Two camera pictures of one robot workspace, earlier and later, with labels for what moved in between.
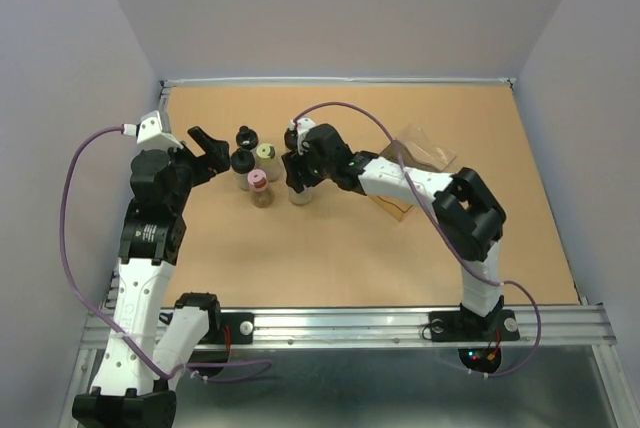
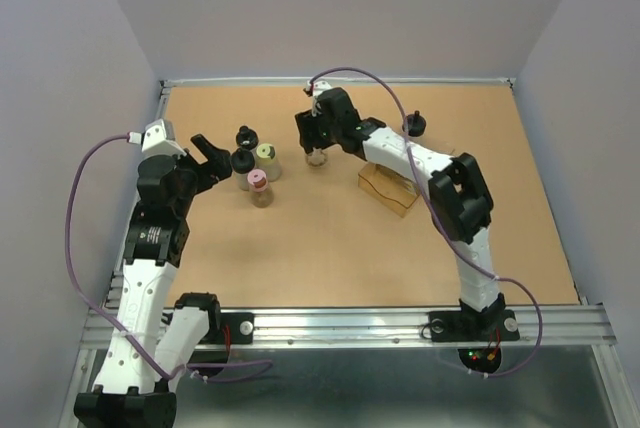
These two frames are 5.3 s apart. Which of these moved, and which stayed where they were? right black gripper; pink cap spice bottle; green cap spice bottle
Moved: right black gripper
Stayed: green cap spice bottle; pink cap spice bottle
